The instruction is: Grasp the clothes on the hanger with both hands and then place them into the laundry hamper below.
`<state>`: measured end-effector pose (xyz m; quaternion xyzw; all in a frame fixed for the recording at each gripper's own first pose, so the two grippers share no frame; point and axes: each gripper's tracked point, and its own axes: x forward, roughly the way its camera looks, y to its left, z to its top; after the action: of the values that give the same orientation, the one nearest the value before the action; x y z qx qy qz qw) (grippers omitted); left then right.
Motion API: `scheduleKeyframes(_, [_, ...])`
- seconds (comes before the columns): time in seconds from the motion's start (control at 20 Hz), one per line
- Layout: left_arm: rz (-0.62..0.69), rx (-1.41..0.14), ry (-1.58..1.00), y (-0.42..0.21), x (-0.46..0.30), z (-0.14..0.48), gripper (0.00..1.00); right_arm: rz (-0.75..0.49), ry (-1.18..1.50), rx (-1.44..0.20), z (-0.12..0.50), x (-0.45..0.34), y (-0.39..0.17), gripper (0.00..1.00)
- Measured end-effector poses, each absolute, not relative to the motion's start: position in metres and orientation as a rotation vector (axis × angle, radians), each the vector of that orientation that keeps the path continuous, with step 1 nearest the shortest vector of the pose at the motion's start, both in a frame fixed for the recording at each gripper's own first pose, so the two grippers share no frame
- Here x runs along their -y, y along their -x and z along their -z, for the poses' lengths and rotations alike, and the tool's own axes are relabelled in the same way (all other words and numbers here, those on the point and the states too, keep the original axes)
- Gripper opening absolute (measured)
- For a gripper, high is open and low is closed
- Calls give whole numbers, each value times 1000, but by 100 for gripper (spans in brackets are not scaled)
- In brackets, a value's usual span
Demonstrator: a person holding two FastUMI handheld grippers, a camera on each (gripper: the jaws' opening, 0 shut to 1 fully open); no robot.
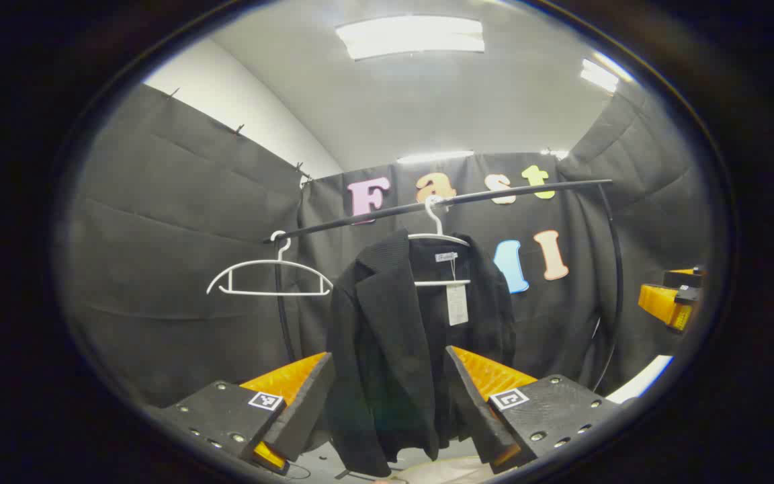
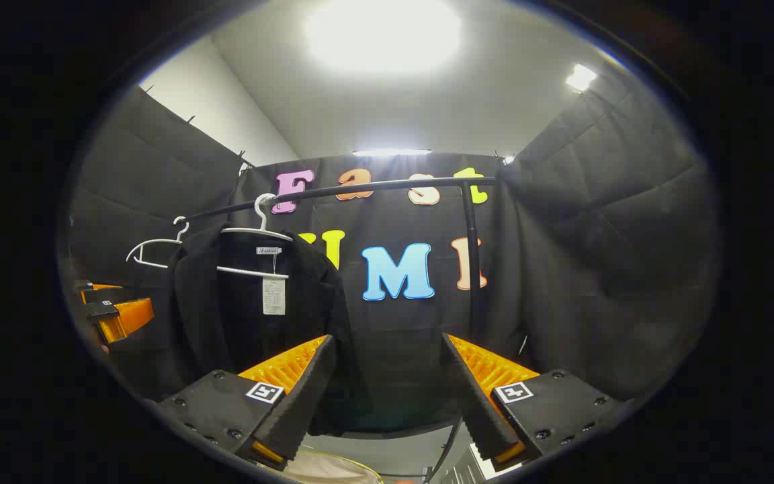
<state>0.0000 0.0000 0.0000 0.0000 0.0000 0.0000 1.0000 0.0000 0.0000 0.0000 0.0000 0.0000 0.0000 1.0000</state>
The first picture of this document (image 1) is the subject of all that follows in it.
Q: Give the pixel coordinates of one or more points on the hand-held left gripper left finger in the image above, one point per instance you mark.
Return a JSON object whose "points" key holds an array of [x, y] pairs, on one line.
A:
{"points": [[303, 410]]}

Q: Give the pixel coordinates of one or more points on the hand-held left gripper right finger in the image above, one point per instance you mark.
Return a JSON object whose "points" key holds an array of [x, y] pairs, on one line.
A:
{"points": [[471, 403]]}

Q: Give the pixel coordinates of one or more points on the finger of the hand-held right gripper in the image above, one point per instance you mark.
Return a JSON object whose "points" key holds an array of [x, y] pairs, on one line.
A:
{"points": [[659, 302], [682, 277]]}

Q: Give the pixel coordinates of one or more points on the white laundry hamper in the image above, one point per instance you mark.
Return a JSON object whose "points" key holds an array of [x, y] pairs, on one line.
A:
{"points": [[441, 474]]}

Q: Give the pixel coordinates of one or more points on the black jacket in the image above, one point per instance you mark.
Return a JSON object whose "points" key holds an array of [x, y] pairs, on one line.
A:
{"points": [[387, 336]]}

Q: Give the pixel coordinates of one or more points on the white plastic clothes hanger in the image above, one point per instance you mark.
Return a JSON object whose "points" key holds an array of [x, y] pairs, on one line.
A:
{"points": [[273, 293], [427, 283]]}

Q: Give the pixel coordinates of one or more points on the white sheet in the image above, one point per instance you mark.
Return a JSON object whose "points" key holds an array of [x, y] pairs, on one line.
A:
{"points": [[639, 380]]}

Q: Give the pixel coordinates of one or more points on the white paper hang tag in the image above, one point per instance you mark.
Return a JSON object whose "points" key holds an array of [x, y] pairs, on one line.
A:
{"points": [[457, 306]]}

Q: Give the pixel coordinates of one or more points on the black backdrop cloth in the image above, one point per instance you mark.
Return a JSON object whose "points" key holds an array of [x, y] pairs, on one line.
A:
{"points": [[179, 269]]}

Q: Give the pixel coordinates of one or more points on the small ceiling light panel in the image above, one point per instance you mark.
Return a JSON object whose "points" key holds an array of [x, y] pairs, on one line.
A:
{"points": [[598, 75]]}

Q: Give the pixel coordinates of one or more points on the large ceiling light panel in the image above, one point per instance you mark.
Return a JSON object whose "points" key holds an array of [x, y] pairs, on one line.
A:
{"points": [[410, 37]]}

